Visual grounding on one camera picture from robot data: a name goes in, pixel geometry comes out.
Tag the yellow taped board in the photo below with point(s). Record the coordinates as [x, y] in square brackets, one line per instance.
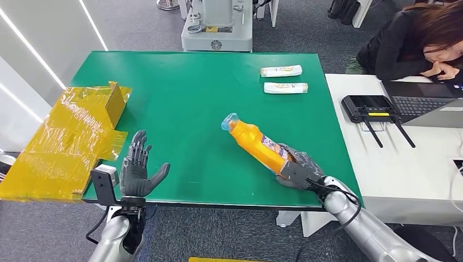
[217, 260]

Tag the white machine base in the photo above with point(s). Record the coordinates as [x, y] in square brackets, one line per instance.
[217, 36]

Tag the green top table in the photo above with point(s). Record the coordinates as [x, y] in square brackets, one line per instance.
[199, 90]

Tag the grey metal floor fixture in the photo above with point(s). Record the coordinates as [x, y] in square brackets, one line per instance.
[5, 161]

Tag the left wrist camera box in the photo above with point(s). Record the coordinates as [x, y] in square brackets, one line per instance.
[103, 186]

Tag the chrome stand base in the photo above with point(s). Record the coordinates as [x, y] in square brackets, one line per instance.
[167, 4]

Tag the black remote controller with antennas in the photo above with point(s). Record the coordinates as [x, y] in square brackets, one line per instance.
[365, 105]

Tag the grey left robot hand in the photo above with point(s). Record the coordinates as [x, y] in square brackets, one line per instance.
[135, 180]

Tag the black white desk device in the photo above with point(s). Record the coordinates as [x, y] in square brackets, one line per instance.
[459, 167]

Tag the orange detergent bottle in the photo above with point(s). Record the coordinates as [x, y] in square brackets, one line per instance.
[253, 143]

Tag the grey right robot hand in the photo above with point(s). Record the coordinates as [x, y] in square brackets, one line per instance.
[304, 170]

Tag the yellow taped cardboard box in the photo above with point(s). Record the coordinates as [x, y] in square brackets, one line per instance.
[54, 152]

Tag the white furniture leg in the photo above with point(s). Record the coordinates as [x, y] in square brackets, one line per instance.
[273, 11]

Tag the white cabinet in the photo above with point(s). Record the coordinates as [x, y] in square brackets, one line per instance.
[361, 12]

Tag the white desk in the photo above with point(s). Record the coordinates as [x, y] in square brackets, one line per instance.
[398, 173]

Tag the person's right hand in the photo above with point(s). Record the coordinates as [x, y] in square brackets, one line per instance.
[445, 71]

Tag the clear controller stand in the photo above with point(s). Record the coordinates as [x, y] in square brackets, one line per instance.
[372, 126]

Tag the black items by cabinet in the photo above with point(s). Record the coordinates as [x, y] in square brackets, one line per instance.
[343, 11]

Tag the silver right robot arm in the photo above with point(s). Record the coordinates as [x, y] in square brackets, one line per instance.
[369, 231]

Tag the white cosmetic tube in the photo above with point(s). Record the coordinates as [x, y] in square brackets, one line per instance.
[285, 88]
[280, 71]

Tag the grey laptop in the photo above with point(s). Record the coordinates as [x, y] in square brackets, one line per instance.
[419, 103]

